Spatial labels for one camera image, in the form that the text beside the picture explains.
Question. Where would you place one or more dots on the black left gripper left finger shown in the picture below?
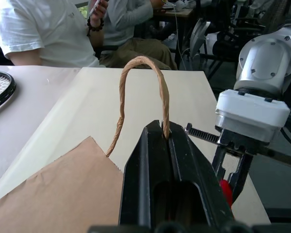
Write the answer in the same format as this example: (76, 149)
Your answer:
(138, 170)

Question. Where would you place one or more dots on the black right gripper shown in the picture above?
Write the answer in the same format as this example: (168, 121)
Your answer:
(235, 143)

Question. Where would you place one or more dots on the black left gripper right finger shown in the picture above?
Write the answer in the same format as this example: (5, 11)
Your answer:
(194, 165)

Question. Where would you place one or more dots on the brown paper bag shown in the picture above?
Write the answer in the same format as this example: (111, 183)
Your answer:
(63, 194)

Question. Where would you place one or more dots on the white smartphone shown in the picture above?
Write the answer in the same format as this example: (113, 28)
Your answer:
(94, 6)

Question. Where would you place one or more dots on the person's hand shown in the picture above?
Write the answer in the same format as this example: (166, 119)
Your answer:
(99, 12)

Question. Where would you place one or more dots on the black office chair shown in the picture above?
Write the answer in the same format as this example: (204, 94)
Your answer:
(203, 41)

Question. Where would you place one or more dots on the person in grey shirt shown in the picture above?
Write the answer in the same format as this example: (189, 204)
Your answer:
(135, 36)

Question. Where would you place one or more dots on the wooden office desk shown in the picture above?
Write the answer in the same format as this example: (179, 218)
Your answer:
(177, 14)

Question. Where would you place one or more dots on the black racket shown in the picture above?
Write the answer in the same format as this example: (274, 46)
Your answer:
(7, 89)

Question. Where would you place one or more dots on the person in white t-shirt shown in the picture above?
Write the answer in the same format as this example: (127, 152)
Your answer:
(46, 31)

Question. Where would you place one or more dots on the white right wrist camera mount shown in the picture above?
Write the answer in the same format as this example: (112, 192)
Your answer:
(252, 116)

